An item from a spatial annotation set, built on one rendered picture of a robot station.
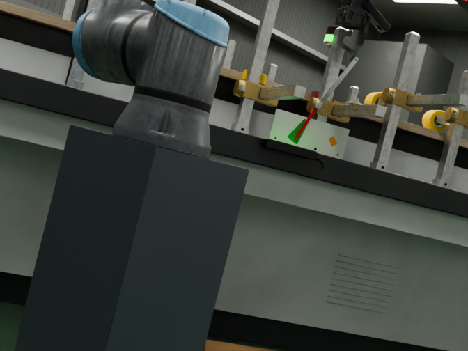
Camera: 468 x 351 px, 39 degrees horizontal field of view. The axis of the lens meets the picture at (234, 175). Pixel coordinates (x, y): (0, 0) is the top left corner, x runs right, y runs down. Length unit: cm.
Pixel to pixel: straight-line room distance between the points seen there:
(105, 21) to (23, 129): 66
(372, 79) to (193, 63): 878
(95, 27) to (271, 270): 126
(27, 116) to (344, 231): 118
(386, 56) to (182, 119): 882
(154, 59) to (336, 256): 140
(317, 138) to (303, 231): 41
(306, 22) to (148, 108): 857
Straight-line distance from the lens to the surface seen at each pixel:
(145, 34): 127
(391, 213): 229
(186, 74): 121
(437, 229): 240
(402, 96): 225
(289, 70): 950
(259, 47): 205
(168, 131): 119
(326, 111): 212
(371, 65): 1002
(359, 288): 252
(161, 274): 118
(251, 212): 229
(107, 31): 135
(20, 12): 212
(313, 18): 985
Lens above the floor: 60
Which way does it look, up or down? 1 degrees down
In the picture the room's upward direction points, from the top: 14 degrees clockwise
